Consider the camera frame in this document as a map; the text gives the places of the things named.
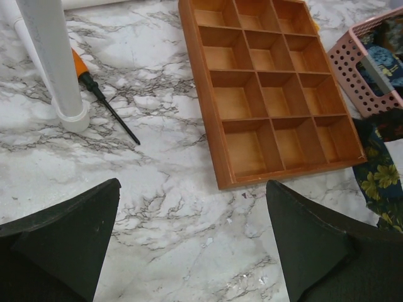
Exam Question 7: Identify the navy yellow floral tie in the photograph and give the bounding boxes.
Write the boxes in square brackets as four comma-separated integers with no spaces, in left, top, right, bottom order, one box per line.
[353,108,402,233]

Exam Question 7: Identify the orange handled screwdriver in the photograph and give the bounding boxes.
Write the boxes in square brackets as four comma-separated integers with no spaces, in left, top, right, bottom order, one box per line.
[72,49,141,145]

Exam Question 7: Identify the pink perforated plastic basket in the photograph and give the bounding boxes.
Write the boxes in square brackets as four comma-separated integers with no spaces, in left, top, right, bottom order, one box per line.
[328,7,402,117]

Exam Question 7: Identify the wooden compartment tray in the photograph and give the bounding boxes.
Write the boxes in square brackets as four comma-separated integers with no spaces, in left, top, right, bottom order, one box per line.
[178,1,366,189]

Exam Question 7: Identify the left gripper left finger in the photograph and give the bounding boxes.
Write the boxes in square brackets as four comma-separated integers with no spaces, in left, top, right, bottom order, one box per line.
[1,178,121,301]

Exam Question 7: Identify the white pvc pipe frame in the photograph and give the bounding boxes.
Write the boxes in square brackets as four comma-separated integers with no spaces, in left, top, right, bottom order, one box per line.
[1,1,112,133]

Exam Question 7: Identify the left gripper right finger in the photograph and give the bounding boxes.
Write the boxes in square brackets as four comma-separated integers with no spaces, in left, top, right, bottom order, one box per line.
[266,180,402,301]

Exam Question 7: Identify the blue floral tie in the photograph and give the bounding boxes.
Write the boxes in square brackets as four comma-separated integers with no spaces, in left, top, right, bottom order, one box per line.
[356,43,402,97]

